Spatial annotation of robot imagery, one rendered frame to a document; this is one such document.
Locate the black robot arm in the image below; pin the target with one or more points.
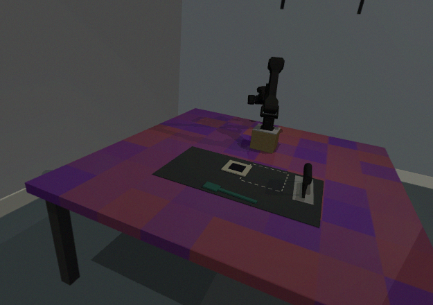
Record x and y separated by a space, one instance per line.
268 93

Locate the black flat mat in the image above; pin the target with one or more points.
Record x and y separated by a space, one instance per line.
197 166

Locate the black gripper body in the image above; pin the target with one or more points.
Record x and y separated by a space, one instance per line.
252 99

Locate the beige square tile with dark centre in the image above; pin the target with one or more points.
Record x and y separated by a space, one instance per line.
236 168

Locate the green small trowel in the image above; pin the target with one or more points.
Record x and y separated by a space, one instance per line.
215 187

